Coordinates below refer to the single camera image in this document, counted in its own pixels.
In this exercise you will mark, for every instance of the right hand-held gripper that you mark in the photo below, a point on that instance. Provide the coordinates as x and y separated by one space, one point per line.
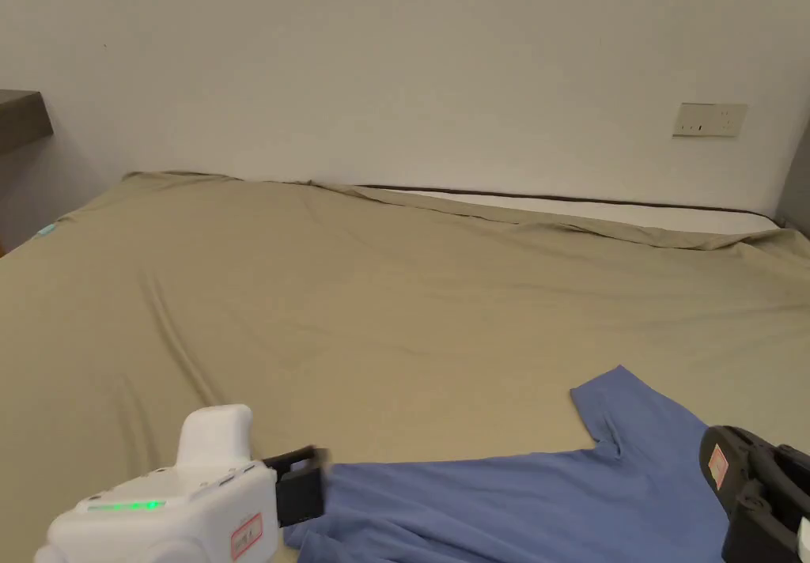
805 534

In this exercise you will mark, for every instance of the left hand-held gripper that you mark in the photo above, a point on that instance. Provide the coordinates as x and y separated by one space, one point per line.
190 512

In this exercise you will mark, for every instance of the blue shirt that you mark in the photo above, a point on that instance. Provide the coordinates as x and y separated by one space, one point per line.
506 506

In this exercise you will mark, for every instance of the bed with beige sheet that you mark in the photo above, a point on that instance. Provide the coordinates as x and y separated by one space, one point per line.
316 303

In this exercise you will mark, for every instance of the dark wooden shelf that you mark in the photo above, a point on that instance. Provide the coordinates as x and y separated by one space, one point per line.
22 120

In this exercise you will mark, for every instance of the beige wall socket panel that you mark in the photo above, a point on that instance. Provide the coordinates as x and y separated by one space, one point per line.
710 120

